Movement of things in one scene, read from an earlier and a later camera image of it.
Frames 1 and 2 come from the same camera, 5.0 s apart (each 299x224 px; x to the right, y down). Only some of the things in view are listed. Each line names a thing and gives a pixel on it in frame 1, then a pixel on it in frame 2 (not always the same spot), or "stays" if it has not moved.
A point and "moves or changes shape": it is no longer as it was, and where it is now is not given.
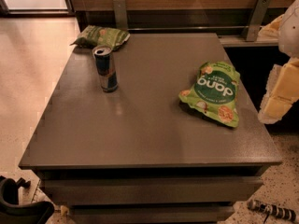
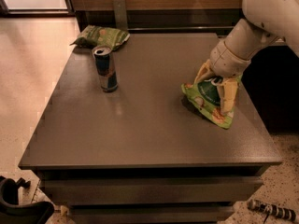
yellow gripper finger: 271,30 to 206,72
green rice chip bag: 214,94 moves or changes shape
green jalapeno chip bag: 93,35 stays
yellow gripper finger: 282,89 to 226,91
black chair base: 11,212 stays
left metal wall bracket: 121,14 stays
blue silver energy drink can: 106,68 stays
